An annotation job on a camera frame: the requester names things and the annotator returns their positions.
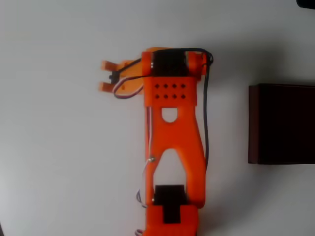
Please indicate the black object at picture corner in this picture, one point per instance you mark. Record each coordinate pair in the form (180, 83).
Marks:
(307, 3)

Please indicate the dark red open box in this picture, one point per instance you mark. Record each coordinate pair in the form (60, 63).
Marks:
(283, 123)

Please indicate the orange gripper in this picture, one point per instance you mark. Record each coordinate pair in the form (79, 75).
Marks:
(128, 74)

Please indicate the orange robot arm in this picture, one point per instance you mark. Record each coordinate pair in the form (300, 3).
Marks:
(177, 137)

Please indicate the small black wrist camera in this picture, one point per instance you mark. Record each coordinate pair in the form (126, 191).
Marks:
(113, 78)

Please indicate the orange forked camera mount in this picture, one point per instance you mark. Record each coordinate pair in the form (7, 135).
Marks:
(107, 65)

